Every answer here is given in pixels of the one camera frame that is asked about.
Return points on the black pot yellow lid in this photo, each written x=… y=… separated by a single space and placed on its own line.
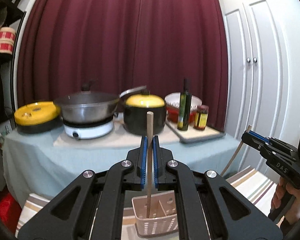
x=135 y=113

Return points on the red white round box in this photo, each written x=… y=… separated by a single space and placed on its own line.
x=7 y=39

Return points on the dark olive oil bottle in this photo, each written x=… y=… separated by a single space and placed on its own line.
x=184 y=111

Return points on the red container behind bottle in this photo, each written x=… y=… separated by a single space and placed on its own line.
x=173 y=113

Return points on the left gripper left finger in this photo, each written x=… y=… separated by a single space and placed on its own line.
x=91 y=206

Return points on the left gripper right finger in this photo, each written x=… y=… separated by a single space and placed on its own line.
x=207 y=206

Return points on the dark red curtain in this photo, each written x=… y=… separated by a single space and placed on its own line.
x=121 y=44

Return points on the grey-blue tablecloth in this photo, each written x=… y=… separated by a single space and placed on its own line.
x=45 y=163

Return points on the grey cutting board tray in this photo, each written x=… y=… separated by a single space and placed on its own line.
x=193 y=135

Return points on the person's right hand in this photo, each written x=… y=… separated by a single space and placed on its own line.
x=287 y=194

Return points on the yellow black electric griddle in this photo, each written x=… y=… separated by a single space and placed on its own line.
x=37 y=117

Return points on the striped tablecloth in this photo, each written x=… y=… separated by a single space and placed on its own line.
x=252 y=184

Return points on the white induction cooker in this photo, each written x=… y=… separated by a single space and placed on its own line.
x=88 y=131

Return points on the sauce jar yellow label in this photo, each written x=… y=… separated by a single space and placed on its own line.
x=201 y=117

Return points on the wooden chopstick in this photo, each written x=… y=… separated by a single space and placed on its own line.
x=150 y=116
x=232 y=158

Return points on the black wok with lid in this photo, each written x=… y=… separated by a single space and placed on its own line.
x=88 y=107

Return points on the white double-door cabinet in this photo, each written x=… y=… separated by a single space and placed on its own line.
x=258 y=71

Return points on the pink perforated utensil caddy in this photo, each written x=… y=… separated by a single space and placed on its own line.
x=162 y=218

